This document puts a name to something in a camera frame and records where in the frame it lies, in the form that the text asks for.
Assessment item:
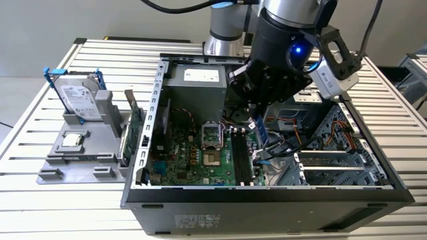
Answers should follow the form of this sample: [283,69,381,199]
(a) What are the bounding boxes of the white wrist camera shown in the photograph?
[305,24,363,100]

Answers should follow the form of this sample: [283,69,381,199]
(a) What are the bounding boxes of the red black twisted wire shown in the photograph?
[171,107,199,134]

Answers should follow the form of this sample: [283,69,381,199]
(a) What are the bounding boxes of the green motherboard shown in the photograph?
[149,119,269,187]

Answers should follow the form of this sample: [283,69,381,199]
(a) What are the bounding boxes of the silver CPU chip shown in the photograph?
[62,133,83,147]

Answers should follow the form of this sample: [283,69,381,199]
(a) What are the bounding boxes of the thick black camera cable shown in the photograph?
[139,0,218,14]

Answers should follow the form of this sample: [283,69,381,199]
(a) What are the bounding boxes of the black open PC case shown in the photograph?
[119,52,415,236]

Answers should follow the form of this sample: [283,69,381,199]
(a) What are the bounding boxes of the green graphics card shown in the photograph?
[119,89,147,167]

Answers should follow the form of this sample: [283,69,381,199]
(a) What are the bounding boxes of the CPU socket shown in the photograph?
[203,149,222,168]

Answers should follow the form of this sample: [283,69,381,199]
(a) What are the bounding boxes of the silver drive cage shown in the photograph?
[259,91,333,131]

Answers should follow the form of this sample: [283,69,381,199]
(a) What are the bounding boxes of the thin metal locking lever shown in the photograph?
[219,124,233,151]

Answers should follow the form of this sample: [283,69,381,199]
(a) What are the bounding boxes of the thin orange wire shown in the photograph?
[279,117,303,145]

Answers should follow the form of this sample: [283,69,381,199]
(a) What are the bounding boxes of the hard disk in blue carrier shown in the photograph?
[42,67,109,123]

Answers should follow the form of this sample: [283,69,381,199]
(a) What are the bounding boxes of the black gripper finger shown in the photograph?
[258,71,314,114]
[226,62,261,114]

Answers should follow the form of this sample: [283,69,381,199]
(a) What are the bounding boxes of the silver CPU socket cover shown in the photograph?
[201,121,225,150]

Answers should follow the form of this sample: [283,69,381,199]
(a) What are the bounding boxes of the grey plastic parts rack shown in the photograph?
[35,89,149,186]

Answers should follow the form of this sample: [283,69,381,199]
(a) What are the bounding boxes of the dark green RAM stick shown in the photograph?
[48,154,117,162]
[250,109,273,149]

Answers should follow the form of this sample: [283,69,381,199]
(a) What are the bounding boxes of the orange yellow power wires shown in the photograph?
[319,119,366,154]

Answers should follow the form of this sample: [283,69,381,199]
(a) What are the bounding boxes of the black cable bundle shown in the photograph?
[263,134,323,161]

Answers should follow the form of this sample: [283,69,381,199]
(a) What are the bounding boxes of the grey power supply unit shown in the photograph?
[162,63,231,123]

